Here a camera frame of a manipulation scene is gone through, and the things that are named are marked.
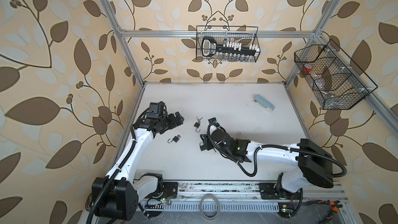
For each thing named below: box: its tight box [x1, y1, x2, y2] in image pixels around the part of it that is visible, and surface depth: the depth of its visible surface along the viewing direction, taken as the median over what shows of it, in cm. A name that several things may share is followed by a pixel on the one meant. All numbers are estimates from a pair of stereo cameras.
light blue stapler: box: [252, 93, 275, 112], surface depth 107 cm
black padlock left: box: [166, 134, 182, 144], surface depth 93 cm
